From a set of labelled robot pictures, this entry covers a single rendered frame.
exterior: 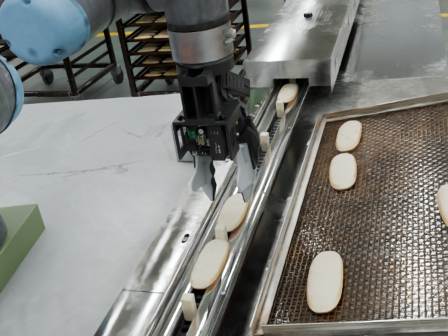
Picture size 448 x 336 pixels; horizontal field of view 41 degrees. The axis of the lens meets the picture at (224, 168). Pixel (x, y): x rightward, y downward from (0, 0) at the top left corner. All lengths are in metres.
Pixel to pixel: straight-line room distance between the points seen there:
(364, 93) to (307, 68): 0.14
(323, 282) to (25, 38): 0.38
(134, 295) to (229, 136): 0.22
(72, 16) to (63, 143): 0.69
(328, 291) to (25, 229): 0.49
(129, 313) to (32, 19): 0.34
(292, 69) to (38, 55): 0.71
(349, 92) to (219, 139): 0.62
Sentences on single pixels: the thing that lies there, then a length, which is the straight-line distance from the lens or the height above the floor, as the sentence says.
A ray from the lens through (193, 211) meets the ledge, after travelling 0.87.
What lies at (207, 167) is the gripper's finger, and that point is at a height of 0.93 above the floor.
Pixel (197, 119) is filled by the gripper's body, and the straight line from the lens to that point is 0.72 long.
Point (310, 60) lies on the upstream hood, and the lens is 1.22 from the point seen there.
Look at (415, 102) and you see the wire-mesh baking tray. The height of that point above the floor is 0.92.
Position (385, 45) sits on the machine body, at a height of 0.82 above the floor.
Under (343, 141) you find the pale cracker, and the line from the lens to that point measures 0.91.
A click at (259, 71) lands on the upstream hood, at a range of 1.25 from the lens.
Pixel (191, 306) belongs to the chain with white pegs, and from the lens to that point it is 0.70.
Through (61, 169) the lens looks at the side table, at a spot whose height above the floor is 0.82.
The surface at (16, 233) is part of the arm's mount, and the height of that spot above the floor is 0.86.
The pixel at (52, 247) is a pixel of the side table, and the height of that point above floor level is 0.82.
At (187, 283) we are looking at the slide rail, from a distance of 0.76.
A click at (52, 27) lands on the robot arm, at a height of 1.19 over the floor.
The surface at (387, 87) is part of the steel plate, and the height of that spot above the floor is 0.82.
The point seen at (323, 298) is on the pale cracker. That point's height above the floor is 0.91.
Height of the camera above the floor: 1.32
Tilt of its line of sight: 28 degrees down
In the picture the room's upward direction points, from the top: 9 degrees counter-clockwise
